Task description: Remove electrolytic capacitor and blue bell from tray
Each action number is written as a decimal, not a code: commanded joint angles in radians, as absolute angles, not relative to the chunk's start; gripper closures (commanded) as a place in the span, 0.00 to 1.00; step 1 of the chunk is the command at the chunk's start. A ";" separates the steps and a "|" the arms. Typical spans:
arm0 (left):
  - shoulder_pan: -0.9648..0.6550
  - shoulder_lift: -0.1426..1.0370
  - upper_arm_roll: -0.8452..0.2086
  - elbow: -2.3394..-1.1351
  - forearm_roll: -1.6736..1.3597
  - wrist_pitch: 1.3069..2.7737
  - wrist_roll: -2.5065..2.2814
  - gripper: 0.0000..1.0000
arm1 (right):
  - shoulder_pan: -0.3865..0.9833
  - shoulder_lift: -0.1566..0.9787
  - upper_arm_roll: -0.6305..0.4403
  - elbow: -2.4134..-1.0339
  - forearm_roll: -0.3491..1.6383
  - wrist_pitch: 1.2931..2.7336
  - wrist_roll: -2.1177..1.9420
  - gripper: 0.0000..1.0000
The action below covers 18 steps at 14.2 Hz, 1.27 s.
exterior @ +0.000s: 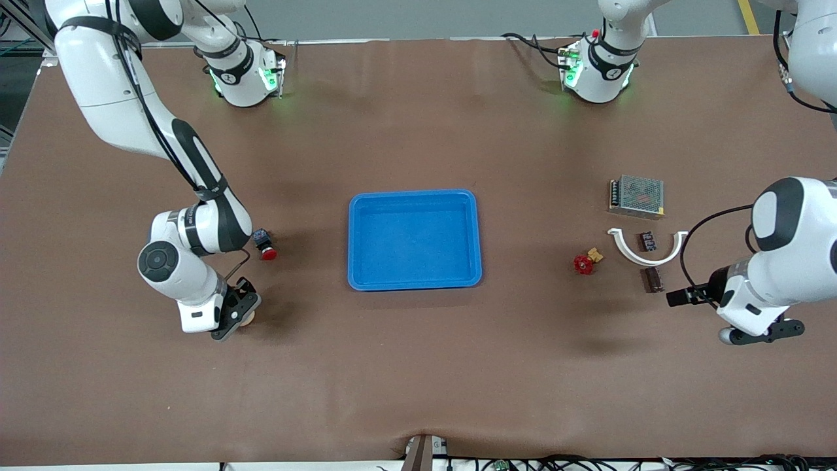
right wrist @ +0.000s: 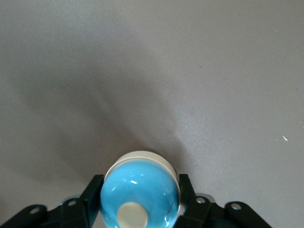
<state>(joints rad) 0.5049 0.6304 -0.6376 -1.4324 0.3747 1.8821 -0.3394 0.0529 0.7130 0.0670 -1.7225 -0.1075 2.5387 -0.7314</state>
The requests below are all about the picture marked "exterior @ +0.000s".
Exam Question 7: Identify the red button black body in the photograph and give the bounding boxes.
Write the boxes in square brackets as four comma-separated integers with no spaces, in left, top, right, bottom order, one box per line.
[253,228,279,261]

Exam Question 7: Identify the aluminium frame with rail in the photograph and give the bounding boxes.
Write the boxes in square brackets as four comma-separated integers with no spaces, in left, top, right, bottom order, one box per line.
[0,0,393,73]

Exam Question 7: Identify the metal mesh power supply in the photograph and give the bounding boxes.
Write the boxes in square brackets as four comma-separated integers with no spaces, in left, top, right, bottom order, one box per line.
[607,174,666,220]

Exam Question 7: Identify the black base cables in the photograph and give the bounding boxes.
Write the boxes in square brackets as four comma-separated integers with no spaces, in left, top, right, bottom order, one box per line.
[501,31,571,70]

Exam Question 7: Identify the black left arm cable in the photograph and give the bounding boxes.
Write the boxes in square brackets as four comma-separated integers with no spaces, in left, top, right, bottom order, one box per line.
[679,10,837,308]

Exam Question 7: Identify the brass valve red handwheel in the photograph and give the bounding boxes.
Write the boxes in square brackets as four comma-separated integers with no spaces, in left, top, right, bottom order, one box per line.
[573,247,604,276]

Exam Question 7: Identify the brown table mat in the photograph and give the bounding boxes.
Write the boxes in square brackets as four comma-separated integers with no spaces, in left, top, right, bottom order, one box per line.
[0,36,837,466]

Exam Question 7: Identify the white curved plastic bracket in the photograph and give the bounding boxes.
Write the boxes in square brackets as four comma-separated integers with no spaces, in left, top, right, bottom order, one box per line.
[607,227,689,267]

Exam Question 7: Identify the blue plastic tray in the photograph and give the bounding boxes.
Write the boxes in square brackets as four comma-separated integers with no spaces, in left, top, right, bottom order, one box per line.
[347,189,483,292]

